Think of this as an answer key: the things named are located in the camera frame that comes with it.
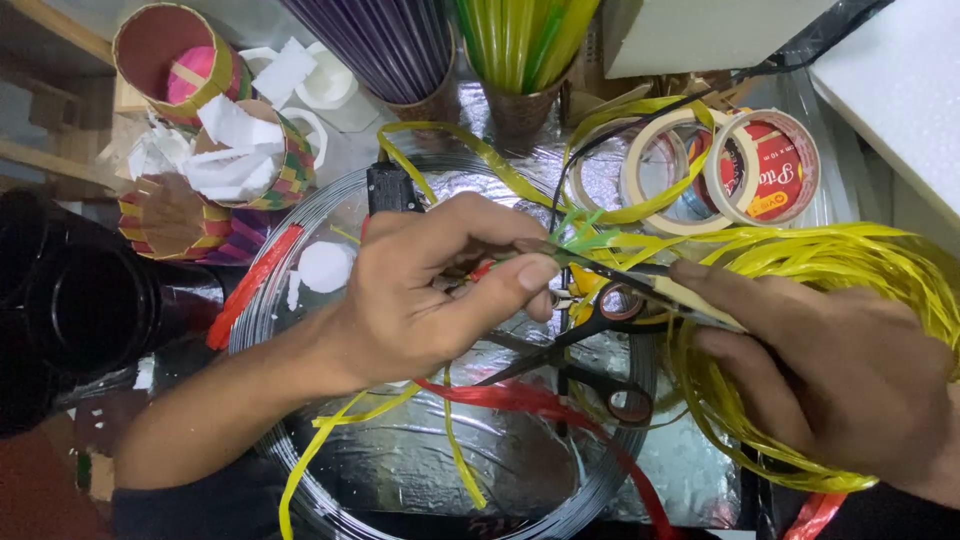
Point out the round white foam piece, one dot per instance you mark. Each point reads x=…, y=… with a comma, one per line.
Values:
x=326, y=266

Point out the white foam cup pieces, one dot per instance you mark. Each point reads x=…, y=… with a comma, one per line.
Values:
x=326, y=82

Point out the cup of purple straws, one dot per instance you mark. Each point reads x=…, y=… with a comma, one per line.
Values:
x=390, y=52

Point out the short yellow plastic strip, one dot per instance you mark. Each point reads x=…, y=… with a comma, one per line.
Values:
x=457, y=450

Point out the person's right hand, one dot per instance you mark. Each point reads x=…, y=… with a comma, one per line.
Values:
x=847, y=375

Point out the short red plastic strip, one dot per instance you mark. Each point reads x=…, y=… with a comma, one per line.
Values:
x=251, y=289

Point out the dark stem with green leaves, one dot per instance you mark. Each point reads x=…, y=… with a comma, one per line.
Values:
x=585, y=244

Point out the red label tape roll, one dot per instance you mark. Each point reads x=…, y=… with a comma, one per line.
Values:
x=772, y=172

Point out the long red plastic strip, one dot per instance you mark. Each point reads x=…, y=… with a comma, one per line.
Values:
x=540, y=401

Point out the person's left hand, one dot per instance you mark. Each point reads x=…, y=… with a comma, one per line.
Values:
x=405, y=300

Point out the yellow raffia bundle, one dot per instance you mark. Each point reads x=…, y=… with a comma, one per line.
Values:
x=825, y=255

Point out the white box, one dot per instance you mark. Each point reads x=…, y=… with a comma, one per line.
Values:
x=697, y=34

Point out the cream masking tape strip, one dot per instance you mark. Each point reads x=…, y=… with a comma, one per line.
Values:
x=694, y=300

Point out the striped woven paper cup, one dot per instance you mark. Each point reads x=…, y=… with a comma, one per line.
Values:
x=169, y=221

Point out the cream masking tape roll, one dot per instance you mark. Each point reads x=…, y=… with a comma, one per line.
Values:
x=637, y=161

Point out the white foam board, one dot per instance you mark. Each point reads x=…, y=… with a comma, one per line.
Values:
x=900, y=82

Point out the black scissors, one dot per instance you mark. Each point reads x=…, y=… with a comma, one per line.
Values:
x=592, y=330

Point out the forked yellow plastic strip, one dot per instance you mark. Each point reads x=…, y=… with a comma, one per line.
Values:
x=315, y=450

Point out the purple woven paper cup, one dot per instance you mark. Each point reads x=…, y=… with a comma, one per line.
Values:
x=244, y=236

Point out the clear tape roll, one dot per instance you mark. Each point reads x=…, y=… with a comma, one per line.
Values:
x=592, y=176

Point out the cup of green yellow straws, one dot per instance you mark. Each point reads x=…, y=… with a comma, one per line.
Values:
x=525, y=52

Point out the wooden frame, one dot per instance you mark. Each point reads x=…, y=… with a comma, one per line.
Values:
x=52, y=97

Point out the black pipe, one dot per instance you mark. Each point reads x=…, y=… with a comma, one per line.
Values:
x=90, y=307

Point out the woven paper cup with foam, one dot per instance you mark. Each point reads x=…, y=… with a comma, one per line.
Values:
x=289, y=161

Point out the long arched yellow plastic strip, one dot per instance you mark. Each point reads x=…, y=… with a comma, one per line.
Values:
x=480, y=150

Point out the woven paper cup pink inside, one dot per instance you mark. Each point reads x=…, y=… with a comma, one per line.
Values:
x=157, y=52

